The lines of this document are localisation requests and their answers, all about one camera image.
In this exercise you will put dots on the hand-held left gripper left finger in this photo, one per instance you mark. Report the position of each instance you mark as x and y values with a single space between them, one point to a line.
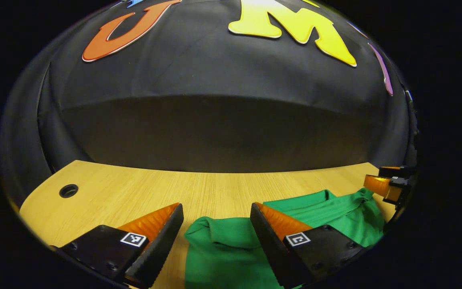
159 253

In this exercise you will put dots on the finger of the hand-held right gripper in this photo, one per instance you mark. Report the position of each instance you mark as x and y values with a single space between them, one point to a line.
393 171
399 186

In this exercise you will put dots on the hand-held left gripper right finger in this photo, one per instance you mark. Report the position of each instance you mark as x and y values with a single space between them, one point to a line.
271 249

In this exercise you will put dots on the green T-shirt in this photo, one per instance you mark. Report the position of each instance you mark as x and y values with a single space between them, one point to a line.
223 257

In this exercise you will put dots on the black backdrop cloth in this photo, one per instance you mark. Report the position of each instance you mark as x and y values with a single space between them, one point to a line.
215 132

